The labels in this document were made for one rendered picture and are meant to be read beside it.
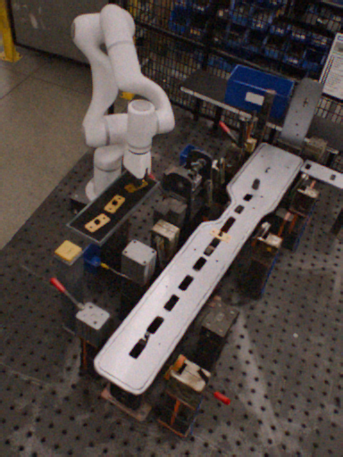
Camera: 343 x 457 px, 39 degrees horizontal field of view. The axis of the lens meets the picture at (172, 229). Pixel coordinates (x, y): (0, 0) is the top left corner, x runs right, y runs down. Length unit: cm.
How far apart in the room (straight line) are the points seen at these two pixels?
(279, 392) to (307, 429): 16
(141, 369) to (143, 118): 77
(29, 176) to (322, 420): 253
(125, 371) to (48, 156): 247
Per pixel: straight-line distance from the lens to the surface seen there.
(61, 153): 374
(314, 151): 234
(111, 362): 152
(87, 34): 183
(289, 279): 220
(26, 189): 347
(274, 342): 199
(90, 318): 153
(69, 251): 155
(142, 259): 159
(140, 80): 161
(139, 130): 155
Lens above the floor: 236
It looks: 47 degrees down
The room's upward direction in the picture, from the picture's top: 9 degrees clockwise
